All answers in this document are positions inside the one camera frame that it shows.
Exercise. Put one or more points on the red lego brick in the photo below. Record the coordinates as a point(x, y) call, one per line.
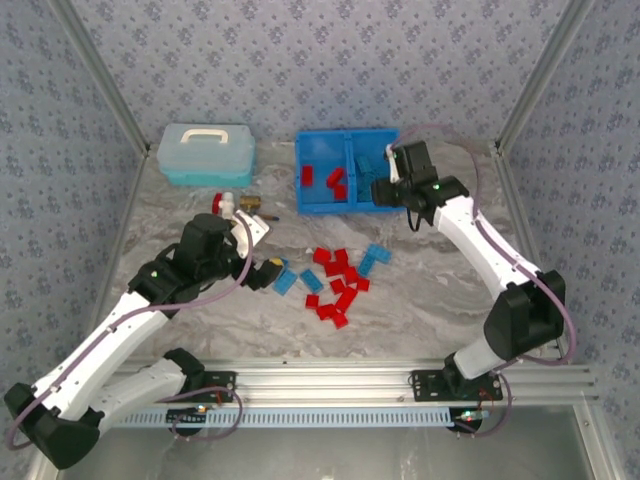
point(335, 176)
point(320, 256)
point(340, 191)
point(333, 269)
point(340, 319)
point(341, 256)
point(362, 284)
point(346, 298)
point(307, 175)
point(326, 311)
point(312, 300)
point(338, 285)
point(351, 274)

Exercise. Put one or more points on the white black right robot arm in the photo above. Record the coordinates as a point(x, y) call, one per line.
point(475, 240)

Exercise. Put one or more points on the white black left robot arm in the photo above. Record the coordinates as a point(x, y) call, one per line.
point(100, 350)

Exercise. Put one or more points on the blue plastic bin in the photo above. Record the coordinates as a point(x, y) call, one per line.
point(320, 200)
point(367, 145)

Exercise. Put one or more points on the brass valve with blue lever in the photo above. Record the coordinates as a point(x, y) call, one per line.
point(250, 202)

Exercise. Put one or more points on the translucent teal storage box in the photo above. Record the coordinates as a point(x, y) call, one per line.
point(205, 160)

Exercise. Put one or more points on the small circuit board with LED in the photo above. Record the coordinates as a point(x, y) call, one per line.
point(470, 415)
point(187, 415)

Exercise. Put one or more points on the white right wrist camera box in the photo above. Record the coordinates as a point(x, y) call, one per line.
point(393, 167)

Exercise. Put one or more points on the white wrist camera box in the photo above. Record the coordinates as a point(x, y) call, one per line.
point(393, 167)
point(250, 232)

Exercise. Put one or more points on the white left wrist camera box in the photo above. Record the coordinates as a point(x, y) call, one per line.
point(250, 232)

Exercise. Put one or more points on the wide aluminium base rail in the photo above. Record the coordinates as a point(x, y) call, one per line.
point(325, 382)

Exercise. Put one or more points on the aluminium frame post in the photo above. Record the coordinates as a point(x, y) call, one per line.
point(103, 75)
point(542, 75)

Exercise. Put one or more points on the aluminium frame leg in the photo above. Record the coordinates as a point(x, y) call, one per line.
point(598, 440)

